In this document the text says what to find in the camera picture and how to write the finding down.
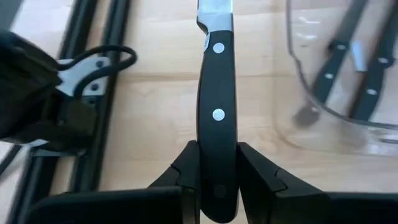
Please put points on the black blade knife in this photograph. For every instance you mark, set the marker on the black blade knife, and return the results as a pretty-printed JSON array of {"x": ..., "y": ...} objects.
[{"x": 334, "y": 62}]

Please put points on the silver screwed mounting plate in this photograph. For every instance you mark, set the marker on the silver screwed mounting plate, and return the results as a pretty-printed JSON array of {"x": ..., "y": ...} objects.
[{"x": 74, "y": 74}]

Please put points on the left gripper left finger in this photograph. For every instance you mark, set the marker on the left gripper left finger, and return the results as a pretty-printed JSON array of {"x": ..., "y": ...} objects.
[{"x": 186, "y": 174}]

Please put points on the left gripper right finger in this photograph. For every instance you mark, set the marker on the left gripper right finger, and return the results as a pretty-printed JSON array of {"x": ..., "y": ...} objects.
[{"x": 258, "y": 180}]

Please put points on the clear plastic bin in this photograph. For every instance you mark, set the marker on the clear plastic bin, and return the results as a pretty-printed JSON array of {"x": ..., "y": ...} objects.
[{"x": 311, "y": 140}]

